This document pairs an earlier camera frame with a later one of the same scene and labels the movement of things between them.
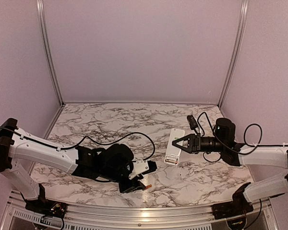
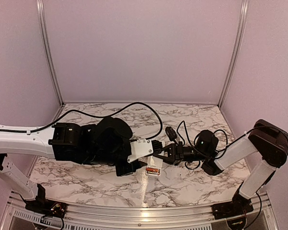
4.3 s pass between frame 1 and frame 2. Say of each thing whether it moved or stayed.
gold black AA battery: moved
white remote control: moved
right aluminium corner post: stayed
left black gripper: moved
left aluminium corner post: stayed
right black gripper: moved
